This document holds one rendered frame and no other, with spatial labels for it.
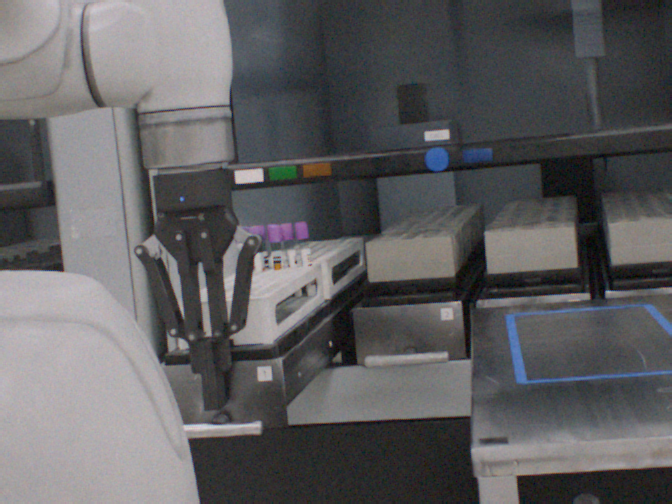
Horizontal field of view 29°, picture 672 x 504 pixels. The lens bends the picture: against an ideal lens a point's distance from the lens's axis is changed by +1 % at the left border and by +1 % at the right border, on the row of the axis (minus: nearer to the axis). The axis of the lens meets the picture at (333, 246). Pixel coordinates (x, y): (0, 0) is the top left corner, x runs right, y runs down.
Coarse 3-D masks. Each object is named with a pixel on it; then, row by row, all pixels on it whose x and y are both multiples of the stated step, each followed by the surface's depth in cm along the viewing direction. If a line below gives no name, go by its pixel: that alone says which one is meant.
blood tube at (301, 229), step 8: (296, 224) 158; (304, 224) 158; (296, 232) 158; (304, 232) 158; (304, 240) 158; (304, 248) 158; (304, 256) 159; (304, 264) 159; (312, 280) 159; (312, 288) 159
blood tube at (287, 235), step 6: (282, 228) 159; (288, 228) 158; (282, 234) 159; (288, 234) 158; (288, 240) 159; (288, 246) 159; (288, 252) 159; (294, 252) 159; (288, 258) 159; (294, 258) 159; (288, 264) 159; (294, 264) 159; (294, 294) 159; (300, 294) 160
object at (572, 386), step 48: (480, 336) 123; (528, 336) 121; (576, 336) 118; (624, 336) 116; (480, 384) 101; (528, 384) 100; (576, 384) 98; (624, 384) 96; (480, 432) 86; (528, 432) 85; (576, 432) 84; (624, 432) 83; (480, 480) 82
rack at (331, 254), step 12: (324, 240) 193; (336, 240) 191; (348, 240) 190; (360, 240) 189; (312, 252) 176; (324, 252) 174; (336, 252) 173; (348, 252) 179; (360, 252) 189; (300, 264) 163; (324, 264) 163; (336, 264) 169; (348, 264) 191; (360, 264) 189; (324, 276) 163; (336, 276) 181; (348, 276) 177; (324, 288) 163; (336, 288) 168
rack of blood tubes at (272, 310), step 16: (256, 272) 158; (272, 272) 156; (288, 272) 154; (304, 272) 152; (320, 272) 160; (224, 288) 145; (256, 288) 142; (272, 288) 140; (288, 288) 142; (304, 288) 162; (320, 288) 159; (256, 304) 132; (272, 304) 134; (288, 304) 154; (304, 304) 152; (208, 320) 133; (256, 320) 133; (272, 320) 134; (288, 320) 141; (240, 336) 133; (256, 336) 133; (272, 336) 133
